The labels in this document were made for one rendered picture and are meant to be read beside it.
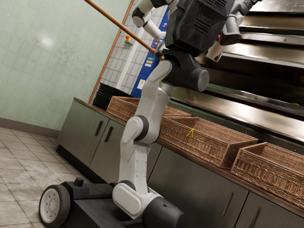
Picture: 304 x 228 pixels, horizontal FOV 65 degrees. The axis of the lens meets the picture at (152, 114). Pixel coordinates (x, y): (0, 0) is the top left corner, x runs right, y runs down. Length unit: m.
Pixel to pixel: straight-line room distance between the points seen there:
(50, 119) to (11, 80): 0.62
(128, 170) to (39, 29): 1.92
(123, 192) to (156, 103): 0.49
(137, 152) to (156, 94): 0.32
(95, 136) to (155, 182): 0.74
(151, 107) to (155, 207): 0.50
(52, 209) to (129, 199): 0.40
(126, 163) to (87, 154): 0.88
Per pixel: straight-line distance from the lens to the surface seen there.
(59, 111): 3.03
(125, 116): 1.96
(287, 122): 1.95
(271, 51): 2.17
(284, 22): 2.27
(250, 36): 2.28
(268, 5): 2.40
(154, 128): 1.28
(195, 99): 2.21
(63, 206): 1.28
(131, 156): 1.29
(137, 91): 2.61
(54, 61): 2.88
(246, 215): 1.39
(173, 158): 1.56
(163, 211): 1.16
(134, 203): 1.20
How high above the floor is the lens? 0.71
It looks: level
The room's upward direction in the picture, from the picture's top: 23 degrees clockwise
